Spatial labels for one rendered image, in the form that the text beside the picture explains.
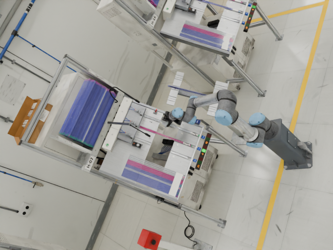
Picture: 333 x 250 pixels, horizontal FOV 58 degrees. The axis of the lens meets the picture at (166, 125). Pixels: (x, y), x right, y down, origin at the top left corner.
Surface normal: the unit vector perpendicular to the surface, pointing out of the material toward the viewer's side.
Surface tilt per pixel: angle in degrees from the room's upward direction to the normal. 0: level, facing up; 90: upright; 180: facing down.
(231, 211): 0
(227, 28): 44
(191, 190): 90
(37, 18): 90
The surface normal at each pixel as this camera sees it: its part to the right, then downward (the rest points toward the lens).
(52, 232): 0.65, 0.04
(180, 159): 0.02, -0.25
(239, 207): -0.68, -0.43
